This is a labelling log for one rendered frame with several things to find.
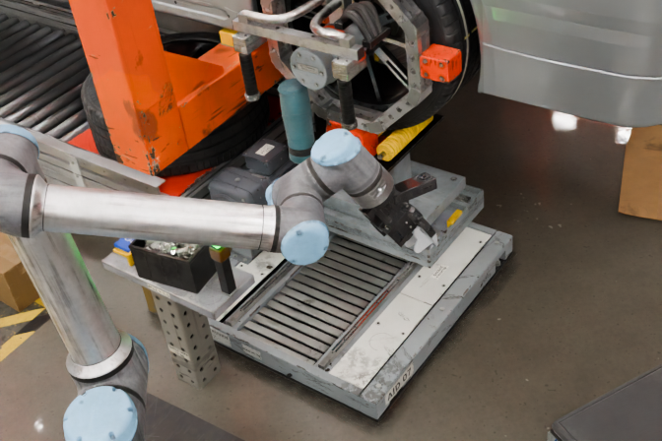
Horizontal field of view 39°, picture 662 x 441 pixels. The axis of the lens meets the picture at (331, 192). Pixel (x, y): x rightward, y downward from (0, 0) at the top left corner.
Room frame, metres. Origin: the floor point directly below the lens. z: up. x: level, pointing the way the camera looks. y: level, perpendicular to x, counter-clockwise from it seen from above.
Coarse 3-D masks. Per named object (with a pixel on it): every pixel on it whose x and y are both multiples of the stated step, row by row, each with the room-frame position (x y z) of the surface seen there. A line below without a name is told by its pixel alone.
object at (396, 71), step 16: (288, 0) 2.60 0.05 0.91; (304, 0) 2.66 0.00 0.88; (352, 0) 2.47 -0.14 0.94; (368, 0) 2.43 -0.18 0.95; (304, 16) 2.59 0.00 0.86; (384, 16) 2.40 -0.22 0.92; (384, 48) 2.42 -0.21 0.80; (368, 64) 2.45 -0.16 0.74; (384, 64) 2.65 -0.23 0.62; (400, 64) 2.39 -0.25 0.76; (336, 80) 2.55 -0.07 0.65; (352, 80) 2.56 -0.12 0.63; (368, 80) 2.57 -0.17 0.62; (384, 80) 2.56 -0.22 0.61; (400, 80) 2.38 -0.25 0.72; (368, 96) 2.48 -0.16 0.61; (384, 96) 2.44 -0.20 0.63; (400, 96) 2.40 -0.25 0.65
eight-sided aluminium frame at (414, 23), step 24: (264, 0) 2.55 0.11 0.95; (384, 0) 2.27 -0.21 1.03; (408, 0) 2.28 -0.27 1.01; (408, 24) 2.22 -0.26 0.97; (288, 48) 2.57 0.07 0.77; (408, 48) 2.23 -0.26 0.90; (288, 72) 2.52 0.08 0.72; (408, 72) 2.23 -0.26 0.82; (312, 96) 2.47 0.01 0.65; (408, 96) 2.23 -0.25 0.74; (336, 120) 2.41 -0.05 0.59; (360, 120) 2.35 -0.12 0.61; (384, 120) 2.30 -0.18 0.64
